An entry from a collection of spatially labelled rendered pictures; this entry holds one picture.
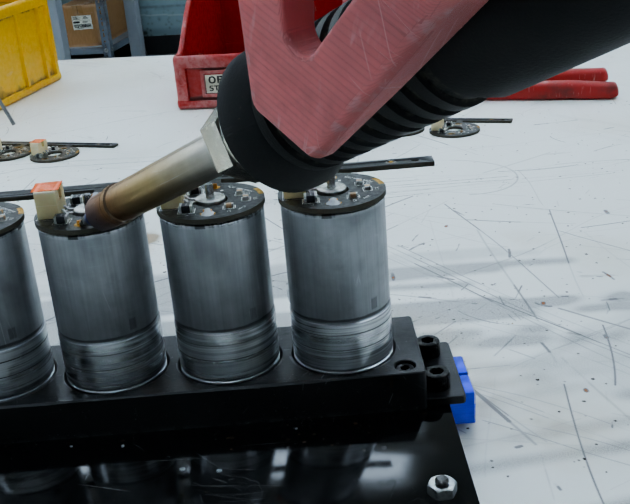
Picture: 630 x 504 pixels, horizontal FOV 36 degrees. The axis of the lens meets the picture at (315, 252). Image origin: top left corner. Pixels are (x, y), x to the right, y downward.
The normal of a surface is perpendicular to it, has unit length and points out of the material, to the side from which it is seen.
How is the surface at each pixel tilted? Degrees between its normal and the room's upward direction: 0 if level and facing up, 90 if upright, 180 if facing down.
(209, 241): 90
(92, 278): 90
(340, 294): 90
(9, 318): 90
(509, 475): 0
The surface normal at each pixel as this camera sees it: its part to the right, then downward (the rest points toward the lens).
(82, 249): -0.01, 0.39
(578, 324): -0.07, -0.92
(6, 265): 0.76, 0.20
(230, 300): 0.25, 0.36
